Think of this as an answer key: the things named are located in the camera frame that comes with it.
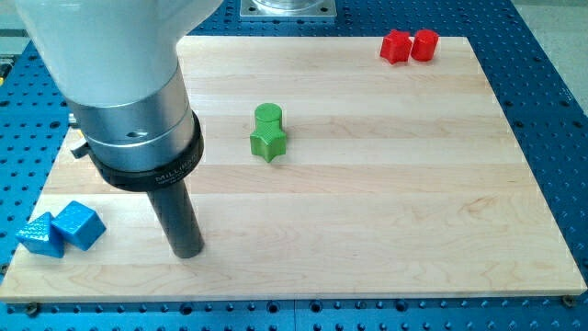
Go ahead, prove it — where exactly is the green cylinder block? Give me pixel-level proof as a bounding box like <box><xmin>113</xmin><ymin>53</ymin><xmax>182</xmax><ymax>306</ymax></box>
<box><xmin>254</xmin><ymin>103</ymin><xmax>282</xmax><ymax>131</ymax></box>

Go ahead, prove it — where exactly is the light wooden board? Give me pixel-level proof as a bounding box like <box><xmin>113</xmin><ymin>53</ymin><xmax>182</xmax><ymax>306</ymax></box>
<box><xmin>1</xmin><ymin>37</ymin><xmax>586</xmax><ymax>302</ymax></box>

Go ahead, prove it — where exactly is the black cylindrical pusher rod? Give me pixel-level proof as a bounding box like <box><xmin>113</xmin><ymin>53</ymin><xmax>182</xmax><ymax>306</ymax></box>
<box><xmin>147</xmin><ymin>180</ymin><xmax>204</xmax><ymax>258</ymax></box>

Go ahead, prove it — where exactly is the red cylinder block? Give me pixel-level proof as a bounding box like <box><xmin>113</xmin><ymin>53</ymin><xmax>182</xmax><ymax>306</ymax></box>
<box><xmin>411</xmin><ymin>29</ymin><xmax>439</xmax><ymax>62</ymax></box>

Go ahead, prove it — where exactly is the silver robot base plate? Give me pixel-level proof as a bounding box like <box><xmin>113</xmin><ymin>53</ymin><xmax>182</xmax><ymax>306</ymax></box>
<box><xmin>239</xmin><ymin>0</ymin><xmax>337</xmax><ymax>22</ymax></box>

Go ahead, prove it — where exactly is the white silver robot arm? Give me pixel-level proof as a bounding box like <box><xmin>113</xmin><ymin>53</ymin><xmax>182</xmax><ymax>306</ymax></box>
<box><xmin>15</xmin><ymin>0</ymin><xmax>221</xmax><ymax>172</ymax></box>

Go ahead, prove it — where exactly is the green star block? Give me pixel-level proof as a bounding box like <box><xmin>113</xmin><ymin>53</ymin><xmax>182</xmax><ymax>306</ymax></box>
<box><xmin>250</xmin><ymin>121</ymin><xmax>287</xmax><ymax>163</ymax></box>

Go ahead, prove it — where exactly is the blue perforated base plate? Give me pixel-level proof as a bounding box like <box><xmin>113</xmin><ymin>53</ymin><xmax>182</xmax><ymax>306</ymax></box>
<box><xmin>1</xmin><ymin>1</ymin><xmax>587</xmax><ymax>330</ymax></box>

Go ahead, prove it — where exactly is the blue triangular block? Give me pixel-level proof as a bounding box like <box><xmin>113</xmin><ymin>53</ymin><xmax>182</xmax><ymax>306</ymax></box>
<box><xmin>16</xmin><ymin>212</ymin><xmax>64</xmax><ymax>258</ymax></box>

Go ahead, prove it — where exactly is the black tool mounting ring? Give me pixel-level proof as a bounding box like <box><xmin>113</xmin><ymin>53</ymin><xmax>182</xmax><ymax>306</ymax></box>
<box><xmin>69</xmin><ymin>109</ymin><xmax>206</xmax><ymax>193</ymax></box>

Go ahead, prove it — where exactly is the blue cube block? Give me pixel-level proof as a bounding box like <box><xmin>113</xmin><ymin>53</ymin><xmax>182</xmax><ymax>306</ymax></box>
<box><xmin>51</xmin><ymin>200</ymin><xmax>107</xmax><ymax>251</ymax></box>

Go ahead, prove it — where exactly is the red star block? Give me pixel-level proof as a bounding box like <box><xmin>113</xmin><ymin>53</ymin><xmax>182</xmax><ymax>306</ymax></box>
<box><xmin>379</xmin><ymin>29</ymin><xmax>413</xmax><ymax>64</ymax></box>

